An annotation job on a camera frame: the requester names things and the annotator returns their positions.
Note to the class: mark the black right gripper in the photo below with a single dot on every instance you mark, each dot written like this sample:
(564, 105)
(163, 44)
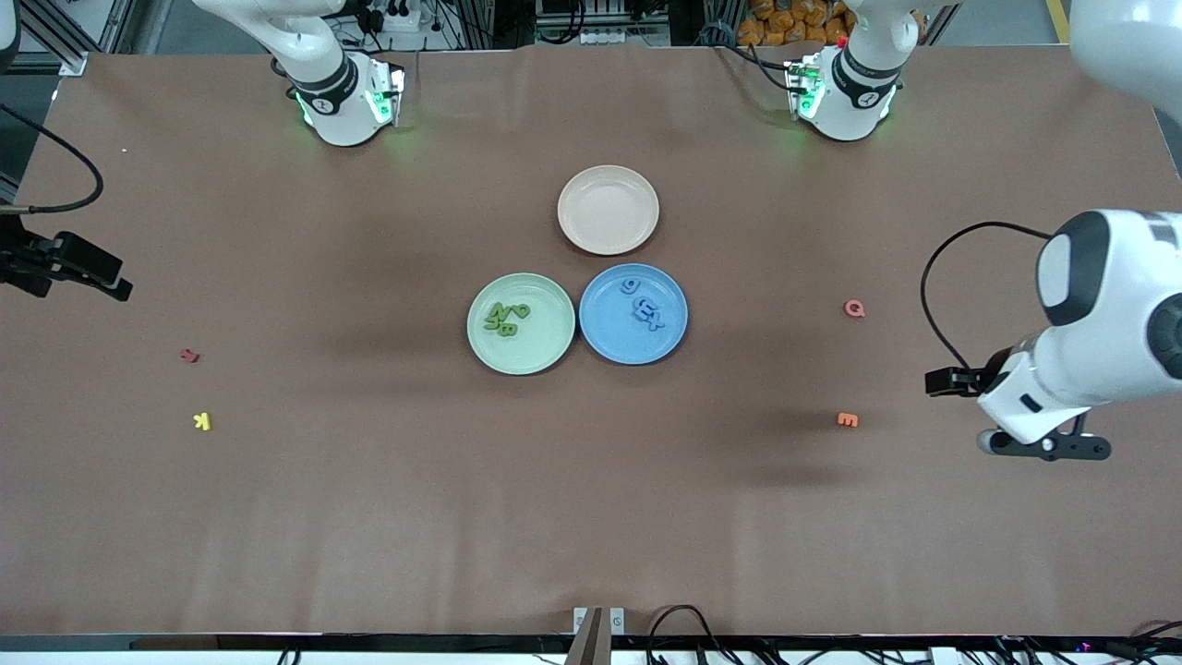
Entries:
(26, 255)

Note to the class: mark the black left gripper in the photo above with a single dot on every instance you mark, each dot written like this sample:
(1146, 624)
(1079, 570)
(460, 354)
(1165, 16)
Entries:
(966, 380)

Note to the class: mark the blue foam letter m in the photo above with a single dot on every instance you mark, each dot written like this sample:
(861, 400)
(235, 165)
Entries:
(648, 307)

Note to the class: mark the blue foam letter a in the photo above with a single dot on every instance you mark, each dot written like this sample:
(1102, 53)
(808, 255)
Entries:
(637, 288)

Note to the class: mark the green foam letter N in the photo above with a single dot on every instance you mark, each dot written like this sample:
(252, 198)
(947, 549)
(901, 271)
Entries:
(500, 311)

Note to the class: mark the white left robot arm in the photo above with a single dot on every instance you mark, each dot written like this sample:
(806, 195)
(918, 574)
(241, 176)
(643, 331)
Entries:
(1108, 351)

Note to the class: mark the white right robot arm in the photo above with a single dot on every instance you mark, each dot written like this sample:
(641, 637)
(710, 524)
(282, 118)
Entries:
(323, 83)

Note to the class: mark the red foam letter Q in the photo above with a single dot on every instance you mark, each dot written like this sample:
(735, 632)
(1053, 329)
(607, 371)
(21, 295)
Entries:
(848, 308)

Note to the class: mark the yellow foam letter K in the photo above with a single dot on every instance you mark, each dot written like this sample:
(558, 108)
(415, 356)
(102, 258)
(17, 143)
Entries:
(201, 421)

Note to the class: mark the base connector panel green light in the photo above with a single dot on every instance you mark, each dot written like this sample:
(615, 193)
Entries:
(802, 88)
(388, 92)

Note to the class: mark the blue plate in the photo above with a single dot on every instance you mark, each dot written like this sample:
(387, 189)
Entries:
(609, 328)

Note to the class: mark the brown table cover mat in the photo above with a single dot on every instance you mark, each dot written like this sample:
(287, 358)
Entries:
(591, 508)

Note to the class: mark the beige plate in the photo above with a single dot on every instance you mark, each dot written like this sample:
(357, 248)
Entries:
(608, 211)

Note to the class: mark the bag of orange objects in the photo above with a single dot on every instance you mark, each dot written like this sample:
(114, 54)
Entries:
(785, 23)

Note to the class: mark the green plate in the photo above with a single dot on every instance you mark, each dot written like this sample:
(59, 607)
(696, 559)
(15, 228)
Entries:
(540, 349)

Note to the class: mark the white power strip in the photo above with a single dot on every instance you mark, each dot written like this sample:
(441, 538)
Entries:
(609, 37)
(406, 20)

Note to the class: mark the aluminium frame corner bracket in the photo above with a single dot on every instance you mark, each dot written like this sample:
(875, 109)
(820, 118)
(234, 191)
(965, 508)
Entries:
(72, 65)

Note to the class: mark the white metal bracket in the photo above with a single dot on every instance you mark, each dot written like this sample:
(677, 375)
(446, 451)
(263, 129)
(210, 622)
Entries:
(617, 621)

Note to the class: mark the brown post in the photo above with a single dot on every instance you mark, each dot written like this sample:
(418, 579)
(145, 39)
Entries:
(588, 642)

